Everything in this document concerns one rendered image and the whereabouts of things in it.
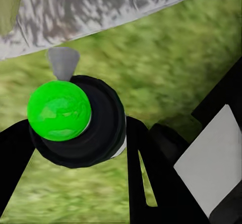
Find insectifuge atomizer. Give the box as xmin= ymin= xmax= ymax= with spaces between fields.
xmin=27 ymin=46 xmax=127 ymax=169

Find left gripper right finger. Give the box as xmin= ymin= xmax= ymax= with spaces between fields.
xmin=126 ymin=117 xmax=211 ymax=224

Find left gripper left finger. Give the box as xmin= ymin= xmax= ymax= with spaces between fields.
xmin=0 ymin=119 xmax=36 ymax=217

